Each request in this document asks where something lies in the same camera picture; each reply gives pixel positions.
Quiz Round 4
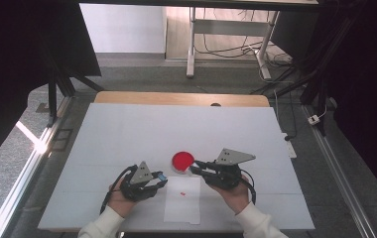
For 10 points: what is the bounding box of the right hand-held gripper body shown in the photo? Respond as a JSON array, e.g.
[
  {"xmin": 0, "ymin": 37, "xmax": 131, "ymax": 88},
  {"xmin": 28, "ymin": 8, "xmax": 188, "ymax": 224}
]
[{"xmin": 205, "ymin": 148, "xmax": 257, "ymax": 190}]

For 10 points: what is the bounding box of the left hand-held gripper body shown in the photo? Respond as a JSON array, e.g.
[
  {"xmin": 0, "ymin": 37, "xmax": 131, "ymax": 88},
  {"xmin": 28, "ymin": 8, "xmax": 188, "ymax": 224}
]
[{"xmin": 120, "ymin": 161, "xmax": 160, "ymax": 203}]

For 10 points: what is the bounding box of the red round ink dish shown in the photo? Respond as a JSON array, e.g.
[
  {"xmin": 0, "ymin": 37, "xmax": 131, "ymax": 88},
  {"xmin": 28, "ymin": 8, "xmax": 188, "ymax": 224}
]
[{"xmin": 171, "ymin": 151, "xmax": 196, "ymax": 175}]

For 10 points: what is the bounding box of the white paper sheet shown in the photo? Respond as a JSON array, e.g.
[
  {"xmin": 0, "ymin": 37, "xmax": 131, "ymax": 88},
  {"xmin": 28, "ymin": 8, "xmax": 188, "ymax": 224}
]
[{"xmin": 163, "ymin": 176, "xmax": 201, "ymax": 226}]

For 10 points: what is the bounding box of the person's left hand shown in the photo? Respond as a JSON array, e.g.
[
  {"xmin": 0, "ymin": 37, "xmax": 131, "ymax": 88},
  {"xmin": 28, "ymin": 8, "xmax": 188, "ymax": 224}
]
[{"xmin": 108, "ymin": 182, "xmax": 138, "ymax": 219}]

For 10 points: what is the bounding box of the person's right hand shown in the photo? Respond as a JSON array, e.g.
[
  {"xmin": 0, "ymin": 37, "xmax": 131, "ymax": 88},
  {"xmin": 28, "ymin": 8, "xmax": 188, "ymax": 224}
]
[{"xmin": 208, "ymin": 176, "xmax": 252, "ymax": 216}]

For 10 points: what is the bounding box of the white board mat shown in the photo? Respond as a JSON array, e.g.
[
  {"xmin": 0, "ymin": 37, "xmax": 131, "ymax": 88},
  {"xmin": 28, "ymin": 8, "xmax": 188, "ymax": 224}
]
[{"xmin": 37, "ymin": 102, "xmax": 315, "ymax": 232}]

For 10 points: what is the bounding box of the white power strip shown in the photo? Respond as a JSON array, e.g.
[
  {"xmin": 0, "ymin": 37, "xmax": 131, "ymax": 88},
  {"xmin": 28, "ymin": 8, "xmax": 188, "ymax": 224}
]
[{"xmin": 281, "ymin": 132, "xmax": 298, "ymax": 160}]

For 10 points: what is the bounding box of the black curtain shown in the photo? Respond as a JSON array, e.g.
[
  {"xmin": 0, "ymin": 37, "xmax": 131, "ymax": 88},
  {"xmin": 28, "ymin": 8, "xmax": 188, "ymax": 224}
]
[
  {"xmin": 270, "ymin": 0, "xmax": 377, "ymax": 207},
  {"xmin": 0, "ymin": 0, "xmax": 102, "ymax": 177}
]

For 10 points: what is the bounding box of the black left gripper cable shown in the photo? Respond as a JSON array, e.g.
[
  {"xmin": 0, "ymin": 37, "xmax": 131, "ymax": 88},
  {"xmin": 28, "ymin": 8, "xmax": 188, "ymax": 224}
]
[{"xmin": 99, "ymin": 164, "xmax": 139, "ymax": 215}]

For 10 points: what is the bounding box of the black cable bundle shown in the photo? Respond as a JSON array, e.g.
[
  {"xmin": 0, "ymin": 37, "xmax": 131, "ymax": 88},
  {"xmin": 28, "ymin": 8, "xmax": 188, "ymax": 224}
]
[{"xmin": 193, "ymin": 8, "xmax": 294, "ymax": 66}]

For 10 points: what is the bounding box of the aluminium floor rail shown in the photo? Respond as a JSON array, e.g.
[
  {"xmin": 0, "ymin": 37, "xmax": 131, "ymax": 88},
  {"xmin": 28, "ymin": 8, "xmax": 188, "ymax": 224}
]
[
  {"xmin": 301, "ymin": 104, "xmax": 377, "ymax": 238},
  {"xmin": 0, "ymin": 95, "xmax": 75, "ymax": 238}
]

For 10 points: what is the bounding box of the white metal desk frame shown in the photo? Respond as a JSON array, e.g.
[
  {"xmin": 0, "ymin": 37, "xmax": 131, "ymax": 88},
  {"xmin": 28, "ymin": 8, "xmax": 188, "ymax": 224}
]
[{"xmin": 186, "ymin": 6, "xmax": 281, "ymax": 80}]

